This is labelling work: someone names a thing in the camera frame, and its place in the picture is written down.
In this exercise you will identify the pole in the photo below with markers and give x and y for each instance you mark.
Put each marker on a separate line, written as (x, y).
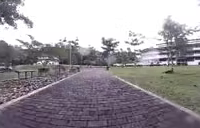
(70, 55)

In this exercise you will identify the purple brick path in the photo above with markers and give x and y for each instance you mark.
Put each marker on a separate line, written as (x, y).
(93, 100)

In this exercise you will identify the row of trees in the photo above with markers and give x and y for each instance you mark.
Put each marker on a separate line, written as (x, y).
(54, 51)

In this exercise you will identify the small white building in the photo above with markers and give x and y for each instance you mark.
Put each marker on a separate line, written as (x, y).
(48, 60)

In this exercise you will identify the dark object on grass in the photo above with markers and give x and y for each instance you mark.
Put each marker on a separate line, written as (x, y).
(169, 71)

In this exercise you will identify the pale stone kerb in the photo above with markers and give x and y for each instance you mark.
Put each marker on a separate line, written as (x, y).
(31, 94)
(161, 100)

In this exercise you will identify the bench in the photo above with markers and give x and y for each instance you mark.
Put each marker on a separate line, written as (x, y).
(24, 72)

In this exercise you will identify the green grass lawn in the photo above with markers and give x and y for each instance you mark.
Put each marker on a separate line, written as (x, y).
(174, 81)

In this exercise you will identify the tall thin tree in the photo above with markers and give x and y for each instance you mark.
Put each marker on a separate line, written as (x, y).
(173, 40)

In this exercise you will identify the leaf-strewn ground strip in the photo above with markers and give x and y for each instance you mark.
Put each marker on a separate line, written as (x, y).
(11, 89)

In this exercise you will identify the white multi-storey building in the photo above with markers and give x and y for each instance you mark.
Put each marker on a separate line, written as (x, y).
(194, 53)

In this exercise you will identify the overhanging tree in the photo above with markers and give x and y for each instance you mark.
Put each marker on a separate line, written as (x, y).
(4, 11)

